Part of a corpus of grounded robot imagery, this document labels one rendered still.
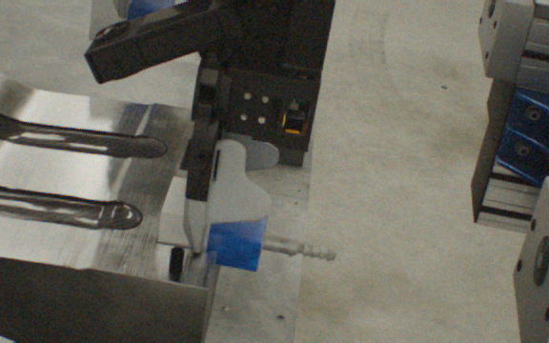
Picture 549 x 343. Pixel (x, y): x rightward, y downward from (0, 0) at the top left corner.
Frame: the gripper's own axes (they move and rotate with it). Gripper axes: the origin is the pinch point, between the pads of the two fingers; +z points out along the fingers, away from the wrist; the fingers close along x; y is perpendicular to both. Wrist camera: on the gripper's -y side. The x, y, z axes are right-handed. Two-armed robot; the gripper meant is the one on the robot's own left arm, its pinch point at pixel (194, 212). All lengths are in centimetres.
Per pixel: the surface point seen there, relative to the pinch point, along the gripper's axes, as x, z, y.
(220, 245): -2.2, 1.0, 2.3
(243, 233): -1.6, 0.1, 3.8
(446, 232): 148, 91, 51
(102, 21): 26.6, -2.3, -13.5
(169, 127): 14.9, 1.5, -4.4
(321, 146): 180, 91, 18
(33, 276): -6.9, 3.3, -10.4
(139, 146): 11.5, 1.9, -6.3
